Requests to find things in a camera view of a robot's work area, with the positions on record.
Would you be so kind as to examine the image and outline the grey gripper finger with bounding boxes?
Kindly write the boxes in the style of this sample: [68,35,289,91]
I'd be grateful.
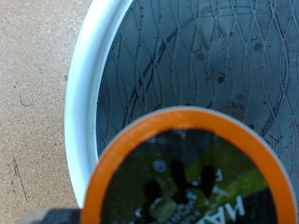
[18,207,82,224]

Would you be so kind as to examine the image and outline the orange-rimmed coffee pod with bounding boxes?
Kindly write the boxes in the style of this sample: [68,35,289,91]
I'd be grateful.
[79,105,298,224]

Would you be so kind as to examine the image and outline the white two-tier turntable stand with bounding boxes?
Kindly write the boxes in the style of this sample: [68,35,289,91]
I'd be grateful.
[64,0,299,209]

